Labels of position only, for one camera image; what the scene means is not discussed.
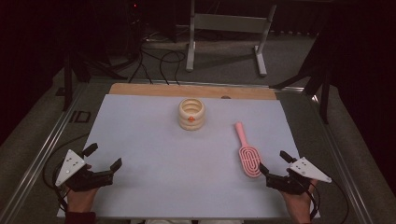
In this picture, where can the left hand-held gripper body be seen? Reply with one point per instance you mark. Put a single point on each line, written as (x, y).
(71, 166)

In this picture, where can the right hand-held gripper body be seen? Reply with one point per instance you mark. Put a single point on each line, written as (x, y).
(306, 169)

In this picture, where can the pink hairbrush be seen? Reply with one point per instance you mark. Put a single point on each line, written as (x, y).
(249, 160)

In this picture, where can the person's left hand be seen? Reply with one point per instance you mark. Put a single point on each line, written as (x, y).
(81, 200)

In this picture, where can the person's right hand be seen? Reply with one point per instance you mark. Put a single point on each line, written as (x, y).
(299, 207)

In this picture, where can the white table mat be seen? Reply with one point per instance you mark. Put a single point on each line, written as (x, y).
(174, 171)

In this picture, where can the black tripod stand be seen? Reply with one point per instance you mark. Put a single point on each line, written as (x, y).
(324, 99)
(67, 84)

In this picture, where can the cream ribbed round holder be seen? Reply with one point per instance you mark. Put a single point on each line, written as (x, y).
(191, 120)

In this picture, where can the person's white clothing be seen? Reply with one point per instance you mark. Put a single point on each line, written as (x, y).
(186, 221)

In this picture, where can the dark equipment tower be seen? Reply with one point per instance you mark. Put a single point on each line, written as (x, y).
(127, 28)

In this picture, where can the grey metal stand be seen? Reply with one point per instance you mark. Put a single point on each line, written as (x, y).
(229, 23)

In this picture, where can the metal floor rail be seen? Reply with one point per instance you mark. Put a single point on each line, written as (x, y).
(37, 161)
(345, 174)

